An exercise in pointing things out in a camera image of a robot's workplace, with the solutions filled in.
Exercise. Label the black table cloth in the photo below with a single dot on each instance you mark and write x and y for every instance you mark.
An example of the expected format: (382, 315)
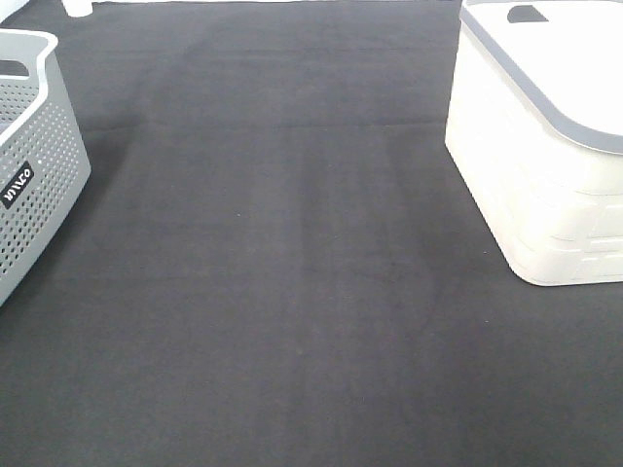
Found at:
(276, 263)

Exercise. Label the white lidded storage box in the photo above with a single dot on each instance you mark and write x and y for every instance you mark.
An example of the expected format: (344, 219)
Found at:
(535, 129)

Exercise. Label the grey perforated plastic basket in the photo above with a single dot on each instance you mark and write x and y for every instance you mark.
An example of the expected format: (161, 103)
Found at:
(44, 162)

